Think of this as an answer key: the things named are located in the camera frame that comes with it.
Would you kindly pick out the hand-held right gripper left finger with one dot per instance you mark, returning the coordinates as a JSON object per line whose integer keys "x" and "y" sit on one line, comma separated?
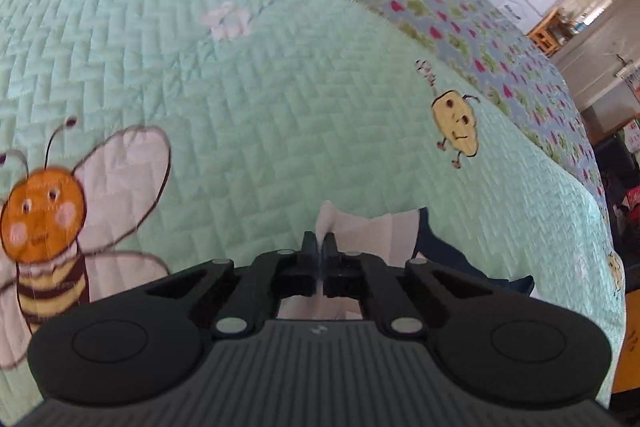
{"x": 309, "y": 264}

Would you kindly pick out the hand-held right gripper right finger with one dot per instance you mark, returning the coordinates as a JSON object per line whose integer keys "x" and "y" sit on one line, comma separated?
{"x": 331, "y": 264}

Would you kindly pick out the white T-shirt with navy trim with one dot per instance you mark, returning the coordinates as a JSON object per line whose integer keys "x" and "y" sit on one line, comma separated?
{"x": 380, "y": 232}

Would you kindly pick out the green bee-print quilt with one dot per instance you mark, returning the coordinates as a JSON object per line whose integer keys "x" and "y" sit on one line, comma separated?
{"x": 250, "y": 82}

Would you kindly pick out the black suitcase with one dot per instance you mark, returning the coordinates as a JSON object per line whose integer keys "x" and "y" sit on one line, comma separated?
{"x": 620, "y": 187}

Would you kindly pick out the wooden chair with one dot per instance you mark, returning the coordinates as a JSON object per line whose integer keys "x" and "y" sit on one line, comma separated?
{"x": 550, "y": 32}

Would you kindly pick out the grey room door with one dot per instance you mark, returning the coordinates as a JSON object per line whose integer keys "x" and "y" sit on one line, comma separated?
{"x": 600, "y": 72}

